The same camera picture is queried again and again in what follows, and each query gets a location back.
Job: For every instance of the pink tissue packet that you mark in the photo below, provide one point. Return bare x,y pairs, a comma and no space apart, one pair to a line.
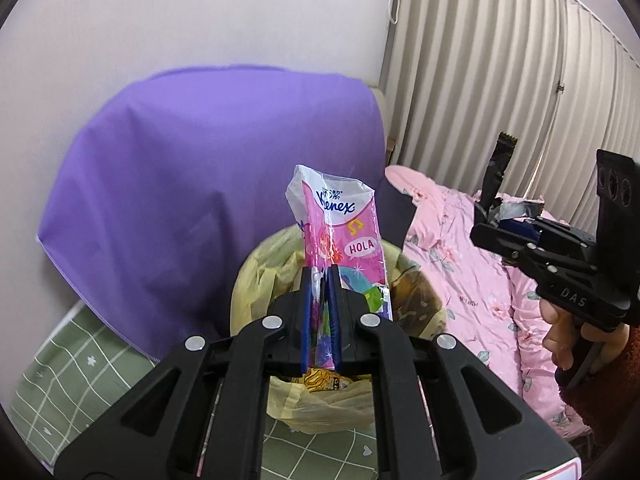
345,230

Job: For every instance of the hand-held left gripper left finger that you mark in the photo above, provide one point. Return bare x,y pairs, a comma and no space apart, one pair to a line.
306,310

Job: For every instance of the white vertical window blinds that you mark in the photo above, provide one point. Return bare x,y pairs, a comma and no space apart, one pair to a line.
500,85

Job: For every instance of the purple cloth cover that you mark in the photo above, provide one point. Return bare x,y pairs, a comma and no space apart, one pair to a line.
200,160

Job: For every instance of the green checked mat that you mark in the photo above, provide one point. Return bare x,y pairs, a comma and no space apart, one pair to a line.
75,385

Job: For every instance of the pale yellow bin bag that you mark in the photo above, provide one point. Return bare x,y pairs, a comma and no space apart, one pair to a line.
260,280

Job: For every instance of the person's right hand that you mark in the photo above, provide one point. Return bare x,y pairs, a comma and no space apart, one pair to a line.
560,335

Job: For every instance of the person's right forearm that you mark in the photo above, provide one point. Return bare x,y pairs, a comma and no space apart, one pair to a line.
615,400

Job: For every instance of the brown printed wrapper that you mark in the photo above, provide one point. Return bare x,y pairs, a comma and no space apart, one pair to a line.
415,292

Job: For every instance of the beige headboard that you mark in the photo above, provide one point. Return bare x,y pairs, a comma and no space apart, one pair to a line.
386,125

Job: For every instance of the black and silver wrapper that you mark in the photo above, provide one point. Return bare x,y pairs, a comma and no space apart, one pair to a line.
500,170

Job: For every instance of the gold snack wrapper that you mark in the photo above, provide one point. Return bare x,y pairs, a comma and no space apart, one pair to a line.
322,380

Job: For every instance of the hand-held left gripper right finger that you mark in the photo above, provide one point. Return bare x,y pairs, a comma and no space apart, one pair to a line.
336,310

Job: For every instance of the pink floral blanket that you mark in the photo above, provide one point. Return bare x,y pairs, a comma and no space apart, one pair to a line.
475,320

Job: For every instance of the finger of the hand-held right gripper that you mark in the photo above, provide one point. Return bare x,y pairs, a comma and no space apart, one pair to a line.
522,227
500,245

